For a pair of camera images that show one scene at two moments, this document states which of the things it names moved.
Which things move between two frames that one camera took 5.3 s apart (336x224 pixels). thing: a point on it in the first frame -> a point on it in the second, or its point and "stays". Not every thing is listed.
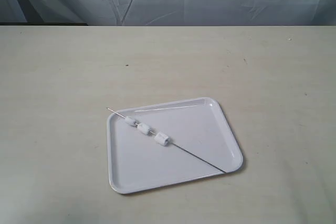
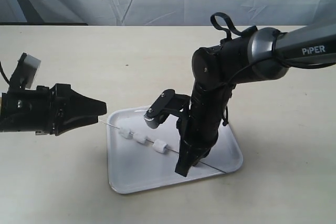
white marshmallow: (143, 128) -> (139, 138)
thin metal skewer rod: (172, 143) -> (168, 149)
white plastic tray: (137, 162) stays
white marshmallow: (163, 139) -> (159, 146)
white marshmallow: (130, 120) -> (126, 132)
